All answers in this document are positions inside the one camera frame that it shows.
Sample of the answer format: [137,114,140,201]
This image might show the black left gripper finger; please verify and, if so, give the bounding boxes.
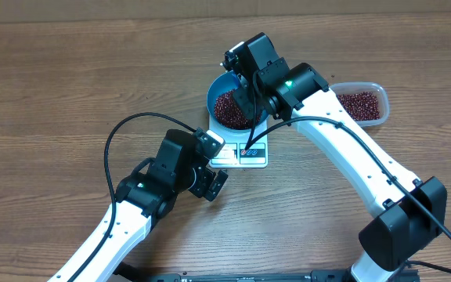
[193,128,226,160]
[204,170,229,202]

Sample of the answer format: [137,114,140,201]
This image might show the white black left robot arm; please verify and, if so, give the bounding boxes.
[51,128,228,281]

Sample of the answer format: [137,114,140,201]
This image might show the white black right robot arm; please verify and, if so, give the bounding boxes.
[222,53,447,281]

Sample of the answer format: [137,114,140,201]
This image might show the white digital kitchen scale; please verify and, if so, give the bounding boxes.
[209,117,269,168]

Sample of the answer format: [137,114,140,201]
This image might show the red beans in bowl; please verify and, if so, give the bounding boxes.
[214,90,252,130]

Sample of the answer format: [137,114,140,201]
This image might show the teal metal bowl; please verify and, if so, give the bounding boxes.
[207,73,251,133]

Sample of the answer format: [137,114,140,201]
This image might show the clear container of red beans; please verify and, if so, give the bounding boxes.
[330,82,390,127]

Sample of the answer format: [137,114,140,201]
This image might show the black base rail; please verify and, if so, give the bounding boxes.
[111,262,420,282]

